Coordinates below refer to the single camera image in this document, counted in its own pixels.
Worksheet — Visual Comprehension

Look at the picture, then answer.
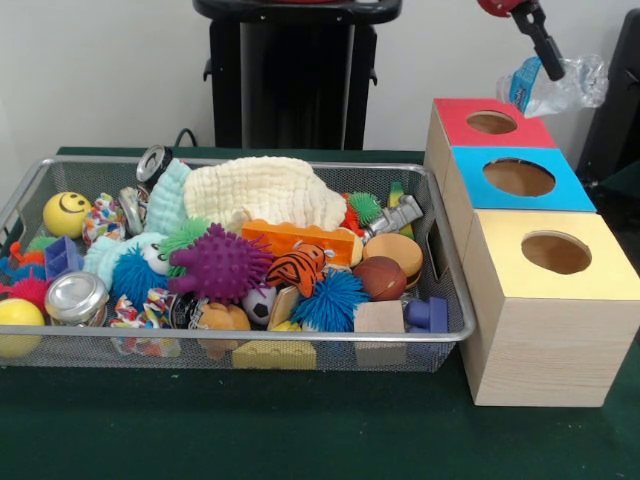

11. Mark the shallow clear mesh bin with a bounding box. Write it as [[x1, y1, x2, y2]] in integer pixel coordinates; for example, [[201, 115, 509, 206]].
[[0, 155, 478, 373]]

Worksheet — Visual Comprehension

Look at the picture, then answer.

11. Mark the black chair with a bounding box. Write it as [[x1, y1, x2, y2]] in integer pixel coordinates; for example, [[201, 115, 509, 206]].
[[578, 8, 640, 201]]

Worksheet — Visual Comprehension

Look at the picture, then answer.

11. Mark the orange toy building block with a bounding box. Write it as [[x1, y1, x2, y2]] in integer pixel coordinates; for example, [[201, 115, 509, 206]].
[[243, 218, 359, 263]]

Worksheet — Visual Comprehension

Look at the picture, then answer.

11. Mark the small brown basketball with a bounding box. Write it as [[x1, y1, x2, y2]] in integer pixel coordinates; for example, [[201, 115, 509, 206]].
[[355, 255, 409, 303]]

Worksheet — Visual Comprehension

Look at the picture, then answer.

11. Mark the green spiky ball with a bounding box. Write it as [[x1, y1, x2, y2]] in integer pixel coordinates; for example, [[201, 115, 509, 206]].
[[160, 217, 211, 263]]

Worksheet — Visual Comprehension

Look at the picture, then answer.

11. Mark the yellow smiley face ball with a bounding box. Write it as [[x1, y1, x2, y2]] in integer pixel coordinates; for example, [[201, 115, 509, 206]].
[[42, 191, 93, 239]]

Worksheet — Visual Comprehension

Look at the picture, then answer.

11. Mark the cream knitted cloth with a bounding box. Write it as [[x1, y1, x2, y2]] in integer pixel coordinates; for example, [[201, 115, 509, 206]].
[[183, 157, 349, 233]]

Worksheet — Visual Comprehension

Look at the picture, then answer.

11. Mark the wooden box with three holes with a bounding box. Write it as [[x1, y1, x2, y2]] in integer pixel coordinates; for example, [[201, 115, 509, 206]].
[[424, 97, 640, 408]]

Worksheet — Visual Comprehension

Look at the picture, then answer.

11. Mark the blue spiky ball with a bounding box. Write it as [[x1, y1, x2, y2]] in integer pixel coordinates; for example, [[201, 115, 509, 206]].
[[292, 270, 372, 333]]

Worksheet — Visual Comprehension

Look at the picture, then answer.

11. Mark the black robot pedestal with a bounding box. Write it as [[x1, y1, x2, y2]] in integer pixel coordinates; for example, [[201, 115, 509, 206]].
[[193, 0, 403, 151]]

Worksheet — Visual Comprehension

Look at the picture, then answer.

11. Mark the dark green table cloth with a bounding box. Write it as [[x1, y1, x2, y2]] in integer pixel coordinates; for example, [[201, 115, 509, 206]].
[[0, 147, 640, 480]]

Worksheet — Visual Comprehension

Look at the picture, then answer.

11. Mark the toy hamburger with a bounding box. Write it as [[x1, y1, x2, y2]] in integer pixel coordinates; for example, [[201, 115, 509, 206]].
[[362, 233, 425, 289]]

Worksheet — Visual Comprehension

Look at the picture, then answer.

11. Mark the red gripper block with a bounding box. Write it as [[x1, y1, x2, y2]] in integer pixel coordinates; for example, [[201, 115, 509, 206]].
[[477, 0, 567, 83]]

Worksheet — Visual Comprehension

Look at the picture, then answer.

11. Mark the plain yellow ball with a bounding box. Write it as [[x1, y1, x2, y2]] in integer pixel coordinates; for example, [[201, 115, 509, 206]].
[[0, 298, 45, 359]]

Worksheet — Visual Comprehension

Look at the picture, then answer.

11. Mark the purple spiky ball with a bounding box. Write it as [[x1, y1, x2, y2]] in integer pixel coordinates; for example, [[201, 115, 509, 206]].
[[168, 224, 273, 301]]

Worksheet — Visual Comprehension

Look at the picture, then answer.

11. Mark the purple toy block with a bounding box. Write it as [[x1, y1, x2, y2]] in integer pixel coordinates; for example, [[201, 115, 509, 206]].
[[404, 296, 449, 335]]

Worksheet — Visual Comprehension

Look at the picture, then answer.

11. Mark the silver metal can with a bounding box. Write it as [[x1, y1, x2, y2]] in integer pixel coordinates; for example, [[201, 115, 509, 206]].
[[44, 271, 110, 327]]

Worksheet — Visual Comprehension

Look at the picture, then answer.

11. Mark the black cable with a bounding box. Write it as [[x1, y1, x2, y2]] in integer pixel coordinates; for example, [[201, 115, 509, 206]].
[[174, 127, 201, 151]]

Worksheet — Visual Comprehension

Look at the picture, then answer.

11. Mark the clear plastic packet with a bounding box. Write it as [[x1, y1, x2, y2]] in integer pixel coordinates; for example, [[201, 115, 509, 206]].
[[496, 53, 610, 120]]

